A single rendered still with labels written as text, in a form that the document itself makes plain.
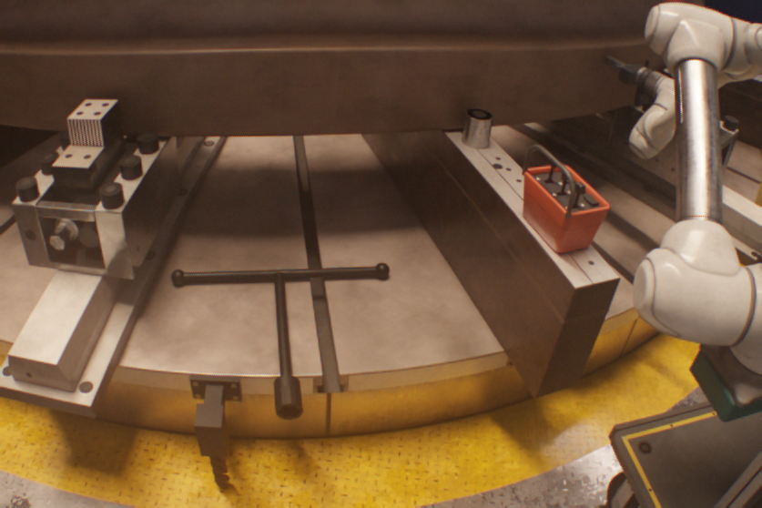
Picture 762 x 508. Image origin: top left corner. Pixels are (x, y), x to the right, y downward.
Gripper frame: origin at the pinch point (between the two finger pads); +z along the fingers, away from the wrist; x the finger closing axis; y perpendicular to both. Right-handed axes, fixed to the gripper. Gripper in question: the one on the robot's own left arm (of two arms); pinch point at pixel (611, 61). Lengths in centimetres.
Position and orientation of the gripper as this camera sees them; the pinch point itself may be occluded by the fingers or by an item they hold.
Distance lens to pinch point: 221.7
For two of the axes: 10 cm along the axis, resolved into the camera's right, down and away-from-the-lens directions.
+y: 0.7, -7.9, -6.1
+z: -5.3, -5.5, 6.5
